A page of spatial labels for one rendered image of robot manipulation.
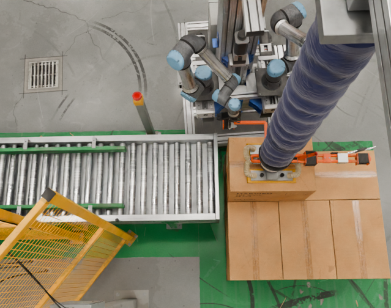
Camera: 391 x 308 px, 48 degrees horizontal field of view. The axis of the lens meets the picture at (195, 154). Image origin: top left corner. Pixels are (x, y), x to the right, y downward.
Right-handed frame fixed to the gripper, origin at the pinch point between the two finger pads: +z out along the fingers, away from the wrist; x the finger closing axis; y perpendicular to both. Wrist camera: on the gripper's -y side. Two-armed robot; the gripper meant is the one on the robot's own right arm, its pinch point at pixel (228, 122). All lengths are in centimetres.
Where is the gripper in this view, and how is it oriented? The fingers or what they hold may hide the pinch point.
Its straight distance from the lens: 304.9
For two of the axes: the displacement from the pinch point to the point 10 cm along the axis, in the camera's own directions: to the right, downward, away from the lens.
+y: 10.0, 0.0, -0.2
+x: 0.0, -9.6, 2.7
